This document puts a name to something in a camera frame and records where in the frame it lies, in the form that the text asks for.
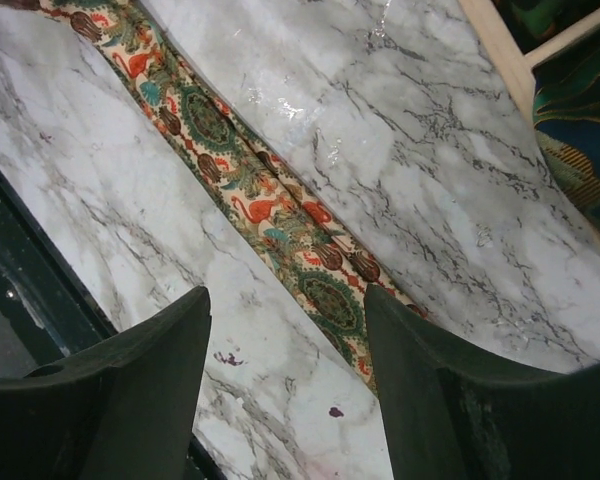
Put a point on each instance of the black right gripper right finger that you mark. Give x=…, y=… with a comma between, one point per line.
x=452, y=410

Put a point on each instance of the paisley flamingo patterned tie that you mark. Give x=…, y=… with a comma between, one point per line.
x=311, y=253

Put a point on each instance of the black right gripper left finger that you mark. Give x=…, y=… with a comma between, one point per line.
x=124, y=408

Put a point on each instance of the wooden compartment organizer box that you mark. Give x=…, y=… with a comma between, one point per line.
x=521, y=35

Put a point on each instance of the dark green rolled tie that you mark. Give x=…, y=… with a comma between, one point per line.
x=566, y=121

